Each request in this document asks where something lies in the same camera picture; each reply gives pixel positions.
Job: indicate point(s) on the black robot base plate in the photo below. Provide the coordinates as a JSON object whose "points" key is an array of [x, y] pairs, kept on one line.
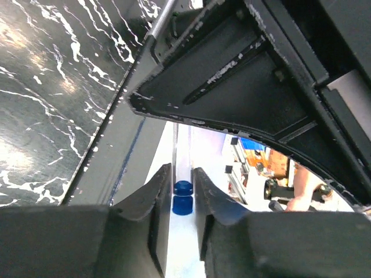
{"points": [[119, 160]]}

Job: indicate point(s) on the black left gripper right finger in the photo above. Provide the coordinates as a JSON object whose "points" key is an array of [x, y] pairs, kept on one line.
{"points": [[236, 242]]}

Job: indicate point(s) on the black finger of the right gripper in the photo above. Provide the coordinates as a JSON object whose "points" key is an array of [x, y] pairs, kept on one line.
{"points": [[245, 68]]}

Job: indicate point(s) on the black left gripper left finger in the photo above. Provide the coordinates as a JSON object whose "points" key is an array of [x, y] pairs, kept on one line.
{"points": [[129, 239]]}

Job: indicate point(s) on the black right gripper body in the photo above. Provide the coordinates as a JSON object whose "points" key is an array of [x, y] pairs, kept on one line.
{"points": [[339, 33]]}

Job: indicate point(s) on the blue capped test tube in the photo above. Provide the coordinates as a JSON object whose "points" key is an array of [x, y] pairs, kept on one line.
{"points": [[182, 171]]}

